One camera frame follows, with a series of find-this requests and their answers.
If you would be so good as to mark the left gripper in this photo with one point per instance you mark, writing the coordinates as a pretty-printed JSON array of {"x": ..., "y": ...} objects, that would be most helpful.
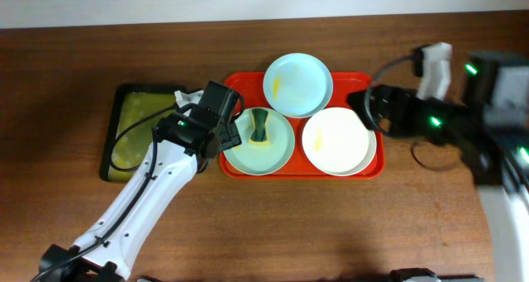
[{"x": 231, "y": 132}]

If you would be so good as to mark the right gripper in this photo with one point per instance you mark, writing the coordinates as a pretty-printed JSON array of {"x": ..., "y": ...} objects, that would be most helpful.
[{"x": 391, "y": 119}]

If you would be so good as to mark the green and yellow sponge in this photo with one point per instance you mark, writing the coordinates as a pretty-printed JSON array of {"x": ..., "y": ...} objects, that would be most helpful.
[{"x": 259, "y": 136}]

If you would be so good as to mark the light blue plate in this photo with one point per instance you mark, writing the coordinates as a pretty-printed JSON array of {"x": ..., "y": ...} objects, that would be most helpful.
[
  {"x": 298, "y": 85},
  {"x": 262, "y": 160}
]

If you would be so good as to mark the white cream plate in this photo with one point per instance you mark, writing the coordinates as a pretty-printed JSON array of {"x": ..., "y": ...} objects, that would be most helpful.
[{"x": 337, "y": 142}]

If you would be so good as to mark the light blue plate top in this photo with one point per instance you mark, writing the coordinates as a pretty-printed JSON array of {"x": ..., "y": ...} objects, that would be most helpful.
[{"x": 298, "y": 85}]

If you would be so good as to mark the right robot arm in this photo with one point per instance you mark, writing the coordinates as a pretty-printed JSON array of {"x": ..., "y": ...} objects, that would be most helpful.
[{"x": 490, "y": 128}]

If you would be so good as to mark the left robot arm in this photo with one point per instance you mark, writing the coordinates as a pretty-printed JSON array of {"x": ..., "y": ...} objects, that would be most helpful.
[{"x": 186, "y": 137}]

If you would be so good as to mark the red plastic serving tray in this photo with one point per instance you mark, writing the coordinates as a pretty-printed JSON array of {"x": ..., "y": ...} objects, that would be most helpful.
[{"x": 250, "y": 85}]

